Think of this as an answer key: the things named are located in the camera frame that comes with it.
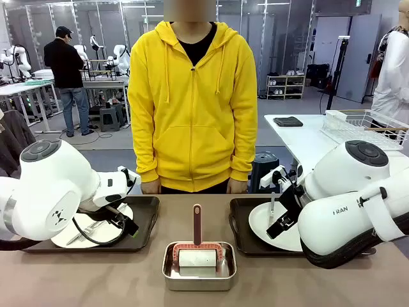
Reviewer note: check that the man in black cap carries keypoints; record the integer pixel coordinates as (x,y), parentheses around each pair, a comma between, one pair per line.
(64,67)

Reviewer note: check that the grey jacket on chair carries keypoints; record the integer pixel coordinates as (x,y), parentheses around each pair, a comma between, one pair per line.
(14,140)

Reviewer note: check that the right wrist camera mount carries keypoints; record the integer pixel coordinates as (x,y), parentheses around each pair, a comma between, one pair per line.
(271,179)

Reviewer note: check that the person's left forearm yellow sleeve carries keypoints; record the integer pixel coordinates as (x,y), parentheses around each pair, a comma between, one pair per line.
(243,153)

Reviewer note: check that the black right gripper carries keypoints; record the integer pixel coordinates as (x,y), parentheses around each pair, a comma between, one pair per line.
(293,199)

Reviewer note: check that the person's right hand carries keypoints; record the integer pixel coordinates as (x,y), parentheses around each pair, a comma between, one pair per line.
(150,188)

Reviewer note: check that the wooden shoe rack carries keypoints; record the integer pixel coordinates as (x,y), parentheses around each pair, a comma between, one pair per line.
(286,86)

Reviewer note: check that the dark plastic stool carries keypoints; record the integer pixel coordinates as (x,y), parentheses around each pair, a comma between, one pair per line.
(265,172)

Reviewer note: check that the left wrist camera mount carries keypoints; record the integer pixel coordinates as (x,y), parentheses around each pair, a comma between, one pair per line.
(124,172)

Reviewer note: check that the black tripod light stand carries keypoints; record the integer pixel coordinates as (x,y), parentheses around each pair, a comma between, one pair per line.
(344,46)

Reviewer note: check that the grey door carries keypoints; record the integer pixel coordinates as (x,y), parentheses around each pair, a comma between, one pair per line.
(358,64)

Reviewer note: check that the person in yellow hoodie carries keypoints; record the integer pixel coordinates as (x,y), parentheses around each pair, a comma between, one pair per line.
(191,112)

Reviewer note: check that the white round plate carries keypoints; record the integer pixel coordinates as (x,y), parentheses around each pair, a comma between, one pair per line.
(259,220)
(64,238)

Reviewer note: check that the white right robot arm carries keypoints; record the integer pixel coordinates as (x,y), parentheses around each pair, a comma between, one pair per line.
(345,166)

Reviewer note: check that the dark brown plastic tray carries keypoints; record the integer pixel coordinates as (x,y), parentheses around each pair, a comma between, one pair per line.
(239,230)
(145,220)

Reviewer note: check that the folded dark grey cloth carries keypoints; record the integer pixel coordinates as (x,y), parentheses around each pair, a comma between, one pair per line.
(287,121)

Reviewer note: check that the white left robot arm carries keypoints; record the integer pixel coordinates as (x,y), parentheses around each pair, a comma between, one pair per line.
(48,179)

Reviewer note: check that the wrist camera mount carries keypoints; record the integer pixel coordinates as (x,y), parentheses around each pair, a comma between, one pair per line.
(124,172)
(271,179)

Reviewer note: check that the silver fork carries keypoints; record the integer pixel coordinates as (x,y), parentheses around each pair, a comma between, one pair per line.
(92,227)

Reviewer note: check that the figure in white coat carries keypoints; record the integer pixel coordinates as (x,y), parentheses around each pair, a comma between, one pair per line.
(393,80)

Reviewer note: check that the stainless steel rectangular container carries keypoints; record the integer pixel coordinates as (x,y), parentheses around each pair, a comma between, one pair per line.
(198,281)

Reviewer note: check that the person's right forearm yellow sleeve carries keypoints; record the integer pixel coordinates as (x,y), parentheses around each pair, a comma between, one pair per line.
(145,153)

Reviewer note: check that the grey plastic stool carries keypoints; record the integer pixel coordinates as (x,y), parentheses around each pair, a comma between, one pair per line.
(110,116)

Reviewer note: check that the long white workbench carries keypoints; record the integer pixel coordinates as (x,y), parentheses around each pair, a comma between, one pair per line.
(19,88)

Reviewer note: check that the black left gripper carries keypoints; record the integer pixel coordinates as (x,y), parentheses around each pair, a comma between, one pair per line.
(124,217)

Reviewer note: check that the black equipment case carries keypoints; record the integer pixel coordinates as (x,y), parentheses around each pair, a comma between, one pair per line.
(318,75)

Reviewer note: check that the white side table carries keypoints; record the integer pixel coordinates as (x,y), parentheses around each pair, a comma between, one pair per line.
(303,140)

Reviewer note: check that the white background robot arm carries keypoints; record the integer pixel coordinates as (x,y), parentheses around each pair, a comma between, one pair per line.
(120,56)
(16,54)

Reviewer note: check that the person's left hand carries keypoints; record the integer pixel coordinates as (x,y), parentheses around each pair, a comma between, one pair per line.
(234,186)

